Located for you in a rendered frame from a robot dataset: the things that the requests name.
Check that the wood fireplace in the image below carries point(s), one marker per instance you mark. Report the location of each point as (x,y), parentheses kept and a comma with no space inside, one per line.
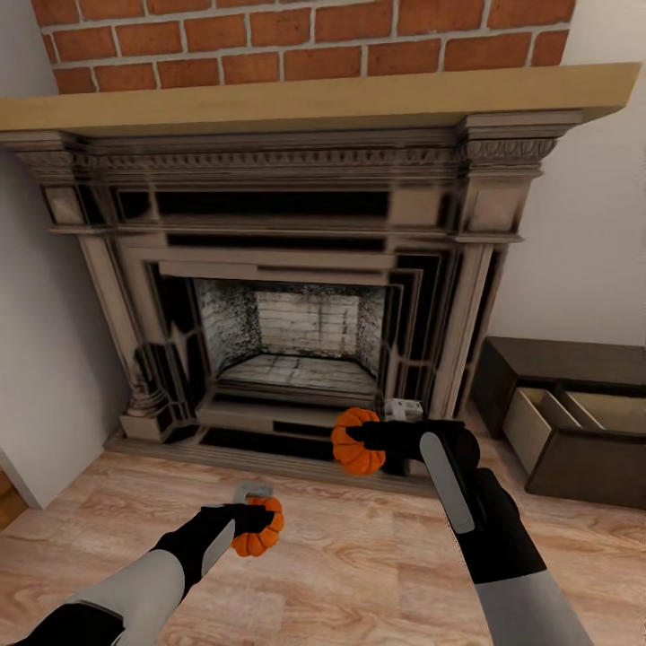
(258,285)

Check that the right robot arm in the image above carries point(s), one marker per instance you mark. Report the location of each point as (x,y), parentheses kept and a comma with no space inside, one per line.
(522,603)

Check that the pumpkin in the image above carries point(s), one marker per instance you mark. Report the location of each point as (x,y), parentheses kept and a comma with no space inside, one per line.
(356,459)
(248,543)

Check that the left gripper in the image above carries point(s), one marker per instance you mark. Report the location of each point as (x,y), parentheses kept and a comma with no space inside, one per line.
(254,518)

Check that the cabinet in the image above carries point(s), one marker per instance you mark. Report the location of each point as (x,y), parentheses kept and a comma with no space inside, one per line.
(575,413)

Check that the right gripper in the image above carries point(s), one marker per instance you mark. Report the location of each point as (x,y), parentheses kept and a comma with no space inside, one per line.
(379,436)

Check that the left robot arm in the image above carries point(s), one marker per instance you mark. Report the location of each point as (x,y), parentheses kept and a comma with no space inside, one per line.
(130,607)

